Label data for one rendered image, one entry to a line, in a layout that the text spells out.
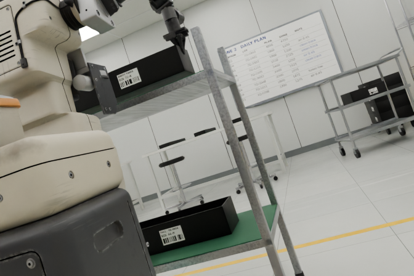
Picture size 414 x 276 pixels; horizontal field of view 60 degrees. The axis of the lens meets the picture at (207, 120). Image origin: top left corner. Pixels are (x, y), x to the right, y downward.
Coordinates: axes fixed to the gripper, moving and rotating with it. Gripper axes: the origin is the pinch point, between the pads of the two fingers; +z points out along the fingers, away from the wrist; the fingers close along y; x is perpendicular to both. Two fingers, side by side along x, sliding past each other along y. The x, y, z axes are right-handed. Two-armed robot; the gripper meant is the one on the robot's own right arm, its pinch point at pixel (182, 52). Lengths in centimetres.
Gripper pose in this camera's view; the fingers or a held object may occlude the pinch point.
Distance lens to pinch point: 155.0
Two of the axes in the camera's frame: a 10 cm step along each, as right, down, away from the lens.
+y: -9.1, 3.4, 2.2
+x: -2.2, 0.5, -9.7
